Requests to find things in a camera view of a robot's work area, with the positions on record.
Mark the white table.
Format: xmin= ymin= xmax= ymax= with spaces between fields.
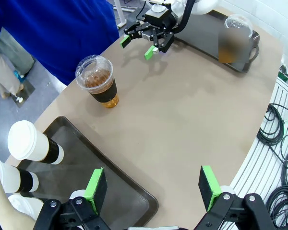
xmin=112 ymin=0 xmax=140 ymax=28

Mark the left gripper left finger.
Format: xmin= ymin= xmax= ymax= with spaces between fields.
xmin=35 ymin=167 xmax=116 ymax=230

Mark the white slatted platform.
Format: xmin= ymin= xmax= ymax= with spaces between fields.
xmin=228 ymin=76 xmax=288 ymax=230

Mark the person in blue sweater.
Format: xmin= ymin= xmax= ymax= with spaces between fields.
xmin=0 ymin=0 xmax=120 ymax=86

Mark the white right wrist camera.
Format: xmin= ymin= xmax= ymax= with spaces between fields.
xmin=148 ymin=0 xmax=171 ymax=13

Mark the white paper coffee cup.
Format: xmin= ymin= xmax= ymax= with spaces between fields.
xmin=7 ymin=120 xmax=65 ymax=165
xmin=8 ymin=193 xmax=45 ymax=221
xmin=0 ymin=158 xmax=40 ymax=194

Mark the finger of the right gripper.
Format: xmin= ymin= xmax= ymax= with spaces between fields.
xmin=120 ymin=20 xmax=147 ymax=49
xmin=144 ymin=28 xmax=175 ymax=60

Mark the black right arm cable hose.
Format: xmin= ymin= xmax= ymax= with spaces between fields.
xmin=174 ymin=0 xmax=197 ymax=35

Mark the clear plastic iced coffee cup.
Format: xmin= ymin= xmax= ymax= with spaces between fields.
xmin=217 ymin=13 xmax=254 ymax=64
xmin=75 ymin=55 xmax=120 ymax=109

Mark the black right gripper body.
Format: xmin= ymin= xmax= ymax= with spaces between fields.
xmin=141 ymin=2 xmax=179 ymax=39

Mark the grey mannequin base plate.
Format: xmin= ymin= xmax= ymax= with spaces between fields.
xmin=11 ymin=78 xmax=36 ymax=109

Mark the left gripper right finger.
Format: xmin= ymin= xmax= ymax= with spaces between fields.
xmin=194 ymin=165 xmax=276 ymax=230

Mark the dark brown serving tray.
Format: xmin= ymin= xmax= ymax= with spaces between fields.
xmin=172 ymin=9 xmax=260 ymax=74
xmin=14 ymin=116 xmax=159 ymax=230

